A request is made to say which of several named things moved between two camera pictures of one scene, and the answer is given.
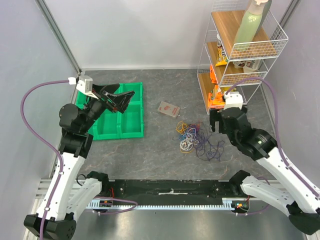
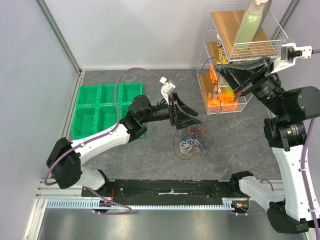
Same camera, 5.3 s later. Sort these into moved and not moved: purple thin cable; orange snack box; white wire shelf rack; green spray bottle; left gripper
Moved: left gripper; purple thin cable
Not moved: orange snack box; green spray bottle; white wire shelf rack
